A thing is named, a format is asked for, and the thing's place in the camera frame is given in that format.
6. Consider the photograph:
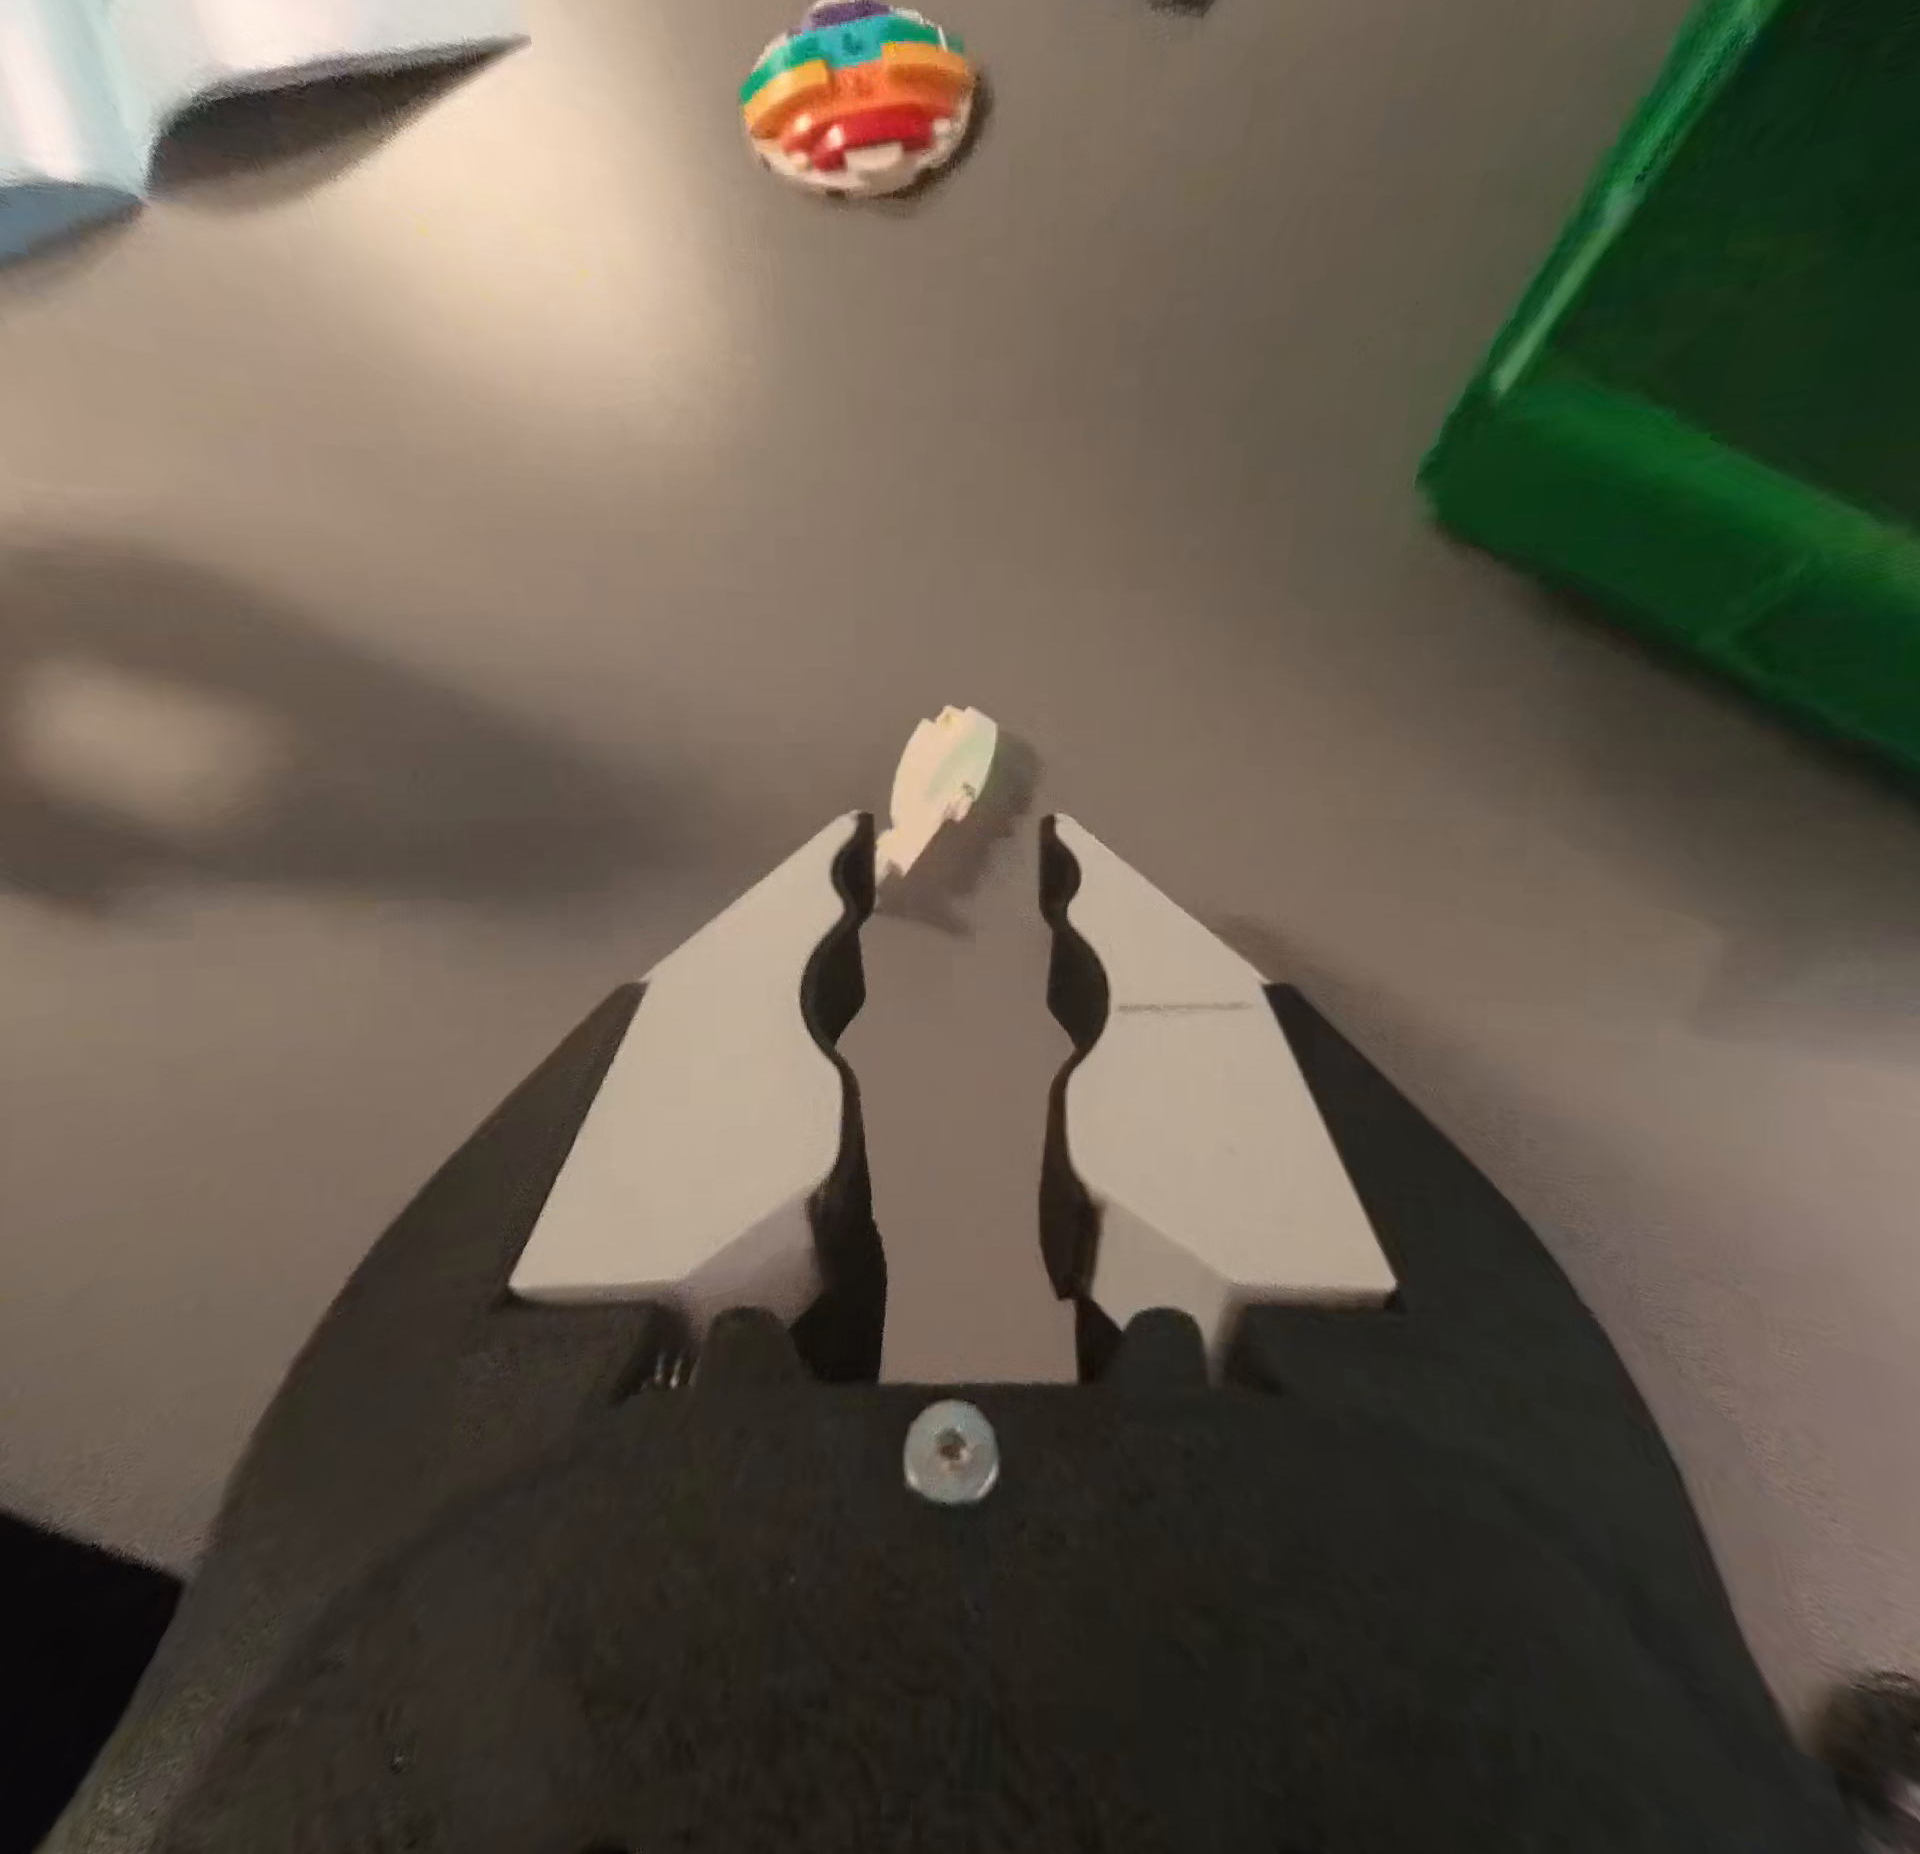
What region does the round rainbow lego assembly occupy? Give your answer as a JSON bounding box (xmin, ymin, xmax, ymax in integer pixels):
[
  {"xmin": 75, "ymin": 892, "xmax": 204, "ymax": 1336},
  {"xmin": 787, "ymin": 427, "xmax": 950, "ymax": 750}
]
[{"xmin": 737, "ymin": 0, "xmax": 980, "ymax": 200}]

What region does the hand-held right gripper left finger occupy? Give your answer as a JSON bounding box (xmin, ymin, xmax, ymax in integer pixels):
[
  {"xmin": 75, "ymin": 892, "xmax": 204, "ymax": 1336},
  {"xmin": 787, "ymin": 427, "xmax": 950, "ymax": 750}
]
[{"xmin": 507, "ymin": 807, "xmax": 891, "ymax": 1377}]

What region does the small white lego leg piece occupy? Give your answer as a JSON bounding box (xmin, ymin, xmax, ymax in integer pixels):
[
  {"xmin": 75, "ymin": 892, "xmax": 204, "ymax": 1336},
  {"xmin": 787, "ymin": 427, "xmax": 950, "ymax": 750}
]
[{"xmin": 876, "ymin": 703, "xmax": 1006, "ymax": 876}]

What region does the green plastic bin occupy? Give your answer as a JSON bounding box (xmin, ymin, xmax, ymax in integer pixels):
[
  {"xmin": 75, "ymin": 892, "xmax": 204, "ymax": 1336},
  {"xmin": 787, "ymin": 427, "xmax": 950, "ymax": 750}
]
[{"xmin": 1417, "ymin": 0, "xmax": 1920, "ymax": 774}]

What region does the open light blue instruction booklet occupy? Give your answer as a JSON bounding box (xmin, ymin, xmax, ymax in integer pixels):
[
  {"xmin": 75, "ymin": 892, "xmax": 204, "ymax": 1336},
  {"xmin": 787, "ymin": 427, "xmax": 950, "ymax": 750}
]
[{"xmin": 0, "ymin": 0, "xmax": 535, "ymax": 262}]

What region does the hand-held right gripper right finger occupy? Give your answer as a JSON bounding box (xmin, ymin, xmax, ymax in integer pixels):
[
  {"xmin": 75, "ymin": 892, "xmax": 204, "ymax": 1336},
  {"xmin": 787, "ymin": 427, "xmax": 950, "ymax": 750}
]
[{"xmin": 1040, "ymin": 816, "xmax": 1409, "ymax": 1381}]

